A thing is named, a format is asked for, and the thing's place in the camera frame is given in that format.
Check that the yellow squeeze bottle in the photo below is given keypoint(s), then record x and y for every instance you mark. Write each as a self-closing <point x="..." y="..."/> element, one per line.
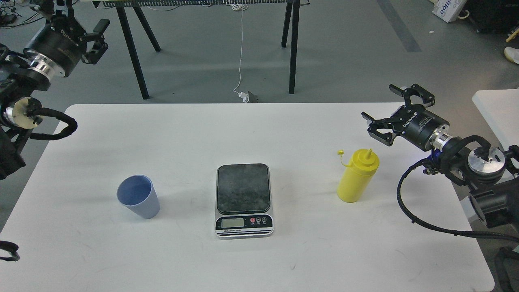
<point x="361" y="167"/>

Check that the white shoe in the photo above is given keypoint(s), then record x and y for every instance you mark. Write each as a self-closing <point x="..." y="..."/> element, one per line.
<point x="512" y="54"/>

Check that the white cardboard box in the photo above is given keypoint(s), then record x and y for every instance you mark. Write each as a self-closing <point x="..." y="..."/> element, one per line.
<point x="450" y="10"/>

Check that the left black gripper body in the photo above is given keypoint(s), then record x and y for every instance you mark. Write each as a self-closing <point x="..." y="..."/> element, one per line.
<point x="58" y="40"/>

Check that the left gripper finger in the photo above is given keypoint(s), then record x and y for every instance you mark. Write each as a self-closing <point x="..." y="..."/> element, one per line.
<point x="99" y="46"/>
<point x="58" y="13"/>

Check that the digital kitchen scale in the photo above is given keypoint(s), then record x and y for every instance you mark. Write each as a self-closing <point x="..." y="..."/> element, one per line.
<point x="243" y="203"/>

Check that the white power adapter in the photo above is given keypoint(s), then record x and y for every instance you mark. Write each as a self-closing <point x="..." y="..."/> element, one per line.
<point x="248" y="97"/>

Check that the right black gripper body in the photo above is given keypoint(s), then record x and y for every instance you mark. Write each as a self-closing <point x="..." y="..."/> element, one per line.
<point x="417" y="125"/>

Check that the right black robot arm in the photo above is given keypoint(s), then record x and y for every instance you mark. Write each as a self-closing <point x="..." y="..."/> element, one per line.
<point x="487" y="171"/>

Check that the black trestle table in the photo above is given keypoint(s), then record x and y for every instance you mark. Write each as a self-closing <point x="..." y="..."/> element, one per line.
<point x="214" y="36"/>

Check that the white side table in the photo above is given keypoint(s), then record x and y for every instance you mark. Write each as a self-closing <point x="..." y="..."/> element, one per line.
<point x="500" y="109"/>

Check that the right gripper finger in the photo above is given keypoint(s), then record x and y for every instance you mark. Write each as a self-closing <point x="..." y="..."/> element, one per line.
<point x="381" y="130"/>
<point x="428" y="99"/>

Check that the blue plastic cup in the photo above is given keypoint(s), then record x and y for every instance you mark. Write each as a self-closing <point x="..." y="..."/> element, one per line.
<point x="137" y="193"/>

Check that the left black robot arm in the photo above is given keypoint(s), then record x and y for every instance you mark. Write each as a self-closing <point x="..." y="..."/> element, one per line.
<point x="22" y="116"/>

